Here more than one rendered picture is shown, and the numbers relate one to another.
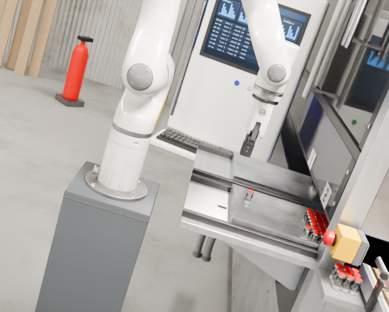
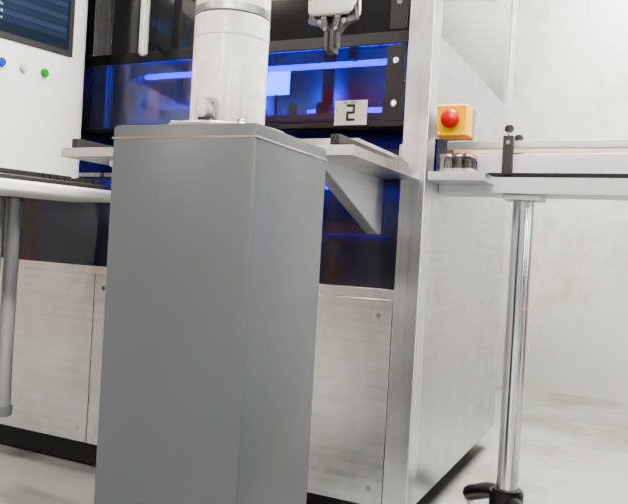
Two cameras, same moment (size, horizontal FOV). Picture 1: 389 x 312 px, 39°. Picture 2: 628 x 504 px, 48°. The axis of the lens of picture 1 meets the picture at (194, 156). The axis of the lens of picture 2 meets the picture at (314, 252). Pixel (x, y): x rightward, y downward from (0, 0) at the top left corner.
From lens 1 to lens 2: 1.66 m
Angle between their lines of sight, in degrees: 65
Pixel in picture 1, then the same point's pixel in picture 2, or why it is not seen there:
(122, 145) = (261, 37)
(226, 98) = not seen: outside the picture
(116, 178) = (261, 104)
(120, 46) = not seen: outside the picture
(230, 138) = (16, 163)
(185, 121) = not seen: outside the picture
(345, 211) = (431, 93)
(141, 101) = not seen: outside the picture
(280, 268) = (372, 208)
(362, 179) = (434, 51)
